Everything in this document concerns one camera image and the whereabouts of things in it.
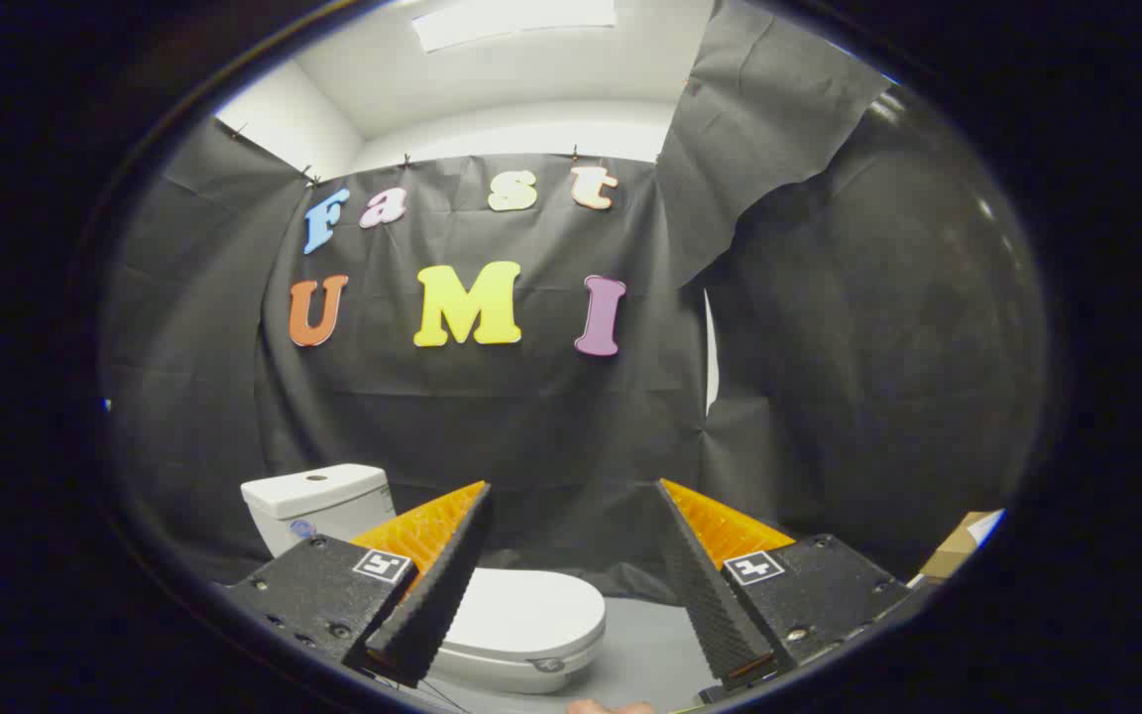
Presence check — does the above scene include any black backdrop cloth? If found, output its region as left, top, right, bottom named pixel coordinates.
left=100, top=0, right=1048, bottom=601

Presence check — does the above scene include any white toilet lid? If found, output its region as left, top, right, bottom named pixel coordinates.
left=440, top=567, right=608, bottom=657

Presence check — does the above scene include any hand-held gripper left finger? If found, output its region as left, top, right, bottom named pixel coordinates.
left=224, top=481, right=493, bottom=690

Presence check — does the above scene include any brown cardboard box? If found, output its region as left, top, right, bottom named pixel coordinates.
left=916, top=510, right=1005, bottom=582

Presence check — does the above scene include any white toilet bowl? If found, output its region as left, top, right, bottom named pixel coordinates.
left=424, top=650, right=600, bottom=695

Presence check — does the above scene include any white toilet seat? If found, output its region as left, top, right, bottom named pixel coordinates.
left=437, top=635, right=606, bottom=671

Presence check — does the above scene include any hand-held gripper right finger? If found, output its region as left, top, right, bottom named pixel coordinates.
left=655, top=479, right=937, bottom=695

